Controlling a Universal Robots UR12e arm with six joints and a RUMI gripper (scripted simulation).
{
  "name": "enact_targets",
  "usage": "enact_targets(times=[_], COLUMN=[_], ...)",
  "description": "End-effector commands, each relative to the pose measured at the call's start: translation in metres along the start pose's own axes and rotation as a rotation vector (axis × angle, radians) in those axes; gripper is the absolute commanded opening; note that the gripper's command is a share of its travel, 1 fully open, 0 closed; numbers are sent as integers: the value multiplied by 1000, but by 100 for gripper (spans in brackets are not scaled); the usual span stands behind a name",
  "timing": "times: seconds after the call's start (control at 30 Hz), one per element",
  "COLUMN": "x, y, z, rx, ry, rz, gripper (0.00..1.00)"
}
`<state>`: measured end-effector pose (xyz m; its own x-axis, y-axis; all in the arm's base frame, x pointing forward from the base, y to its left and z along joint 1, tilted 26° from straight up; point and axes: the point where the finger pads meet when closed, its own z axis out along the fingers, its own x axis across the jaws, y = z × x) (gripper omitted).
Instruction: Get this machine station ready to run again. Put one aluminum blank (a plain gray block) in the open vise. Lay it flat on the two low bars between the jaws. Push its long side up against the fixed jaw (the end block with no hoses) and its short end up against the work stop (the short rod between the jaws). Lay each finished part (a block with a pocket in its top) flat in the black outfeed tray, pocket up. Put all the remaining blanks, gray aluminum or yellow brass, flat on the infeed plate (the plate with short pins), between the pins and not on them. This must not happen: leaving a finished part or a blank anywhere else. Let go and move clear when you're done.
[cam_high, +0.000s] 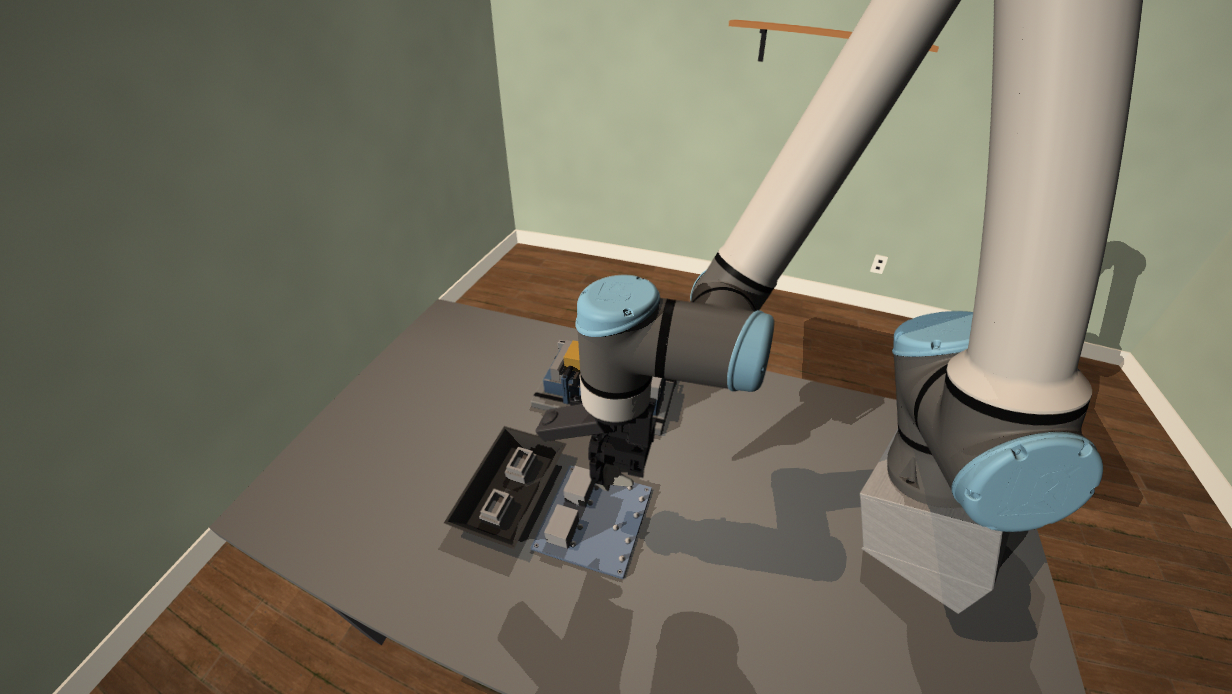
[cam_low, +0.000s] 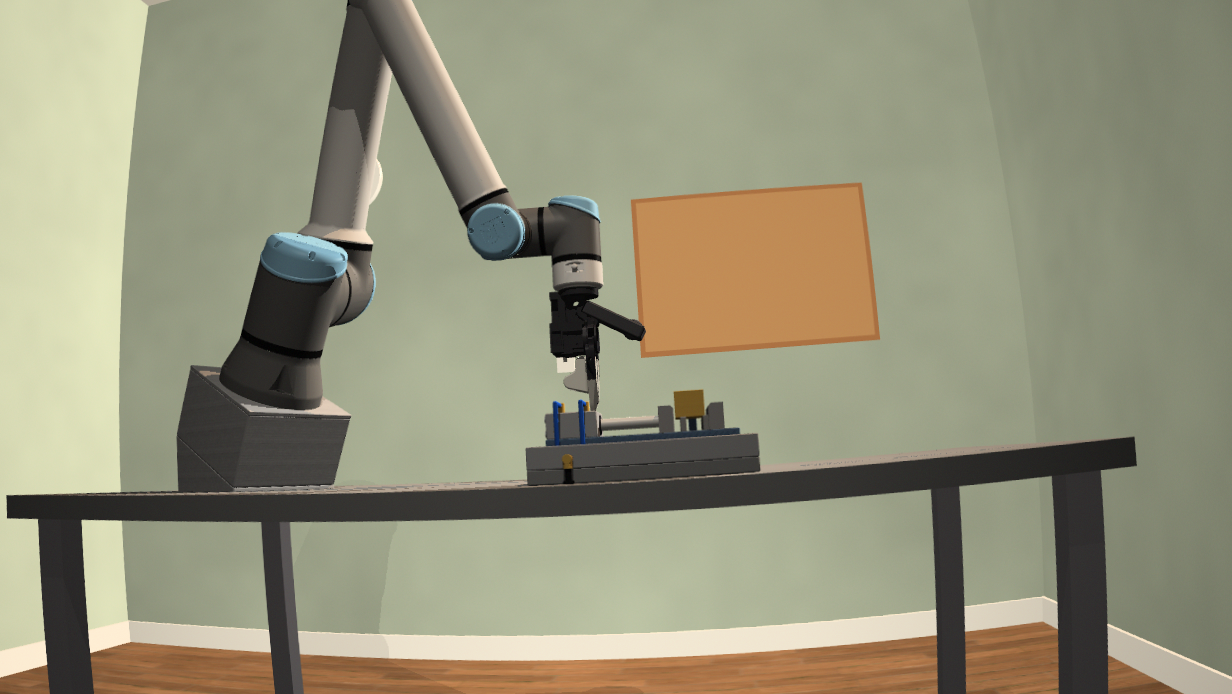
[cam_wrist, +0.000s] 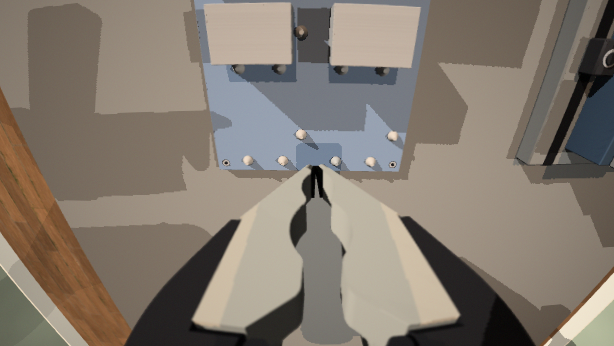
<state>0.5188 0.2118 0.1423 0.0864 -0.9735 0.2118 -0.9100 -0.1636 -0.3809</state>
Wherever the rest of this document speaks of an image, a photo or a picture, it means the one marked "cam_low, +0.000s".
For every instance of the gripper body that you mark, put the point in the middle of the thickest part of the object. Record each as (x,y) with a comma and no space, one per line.
(568,339)

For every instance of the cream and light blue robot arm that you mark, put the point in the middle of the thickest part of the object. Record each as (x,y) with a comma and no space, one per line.
(299,289)

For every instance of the yellow rectangular block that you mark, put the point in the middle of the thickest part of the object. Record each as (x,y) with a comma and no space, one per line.
(689,403)

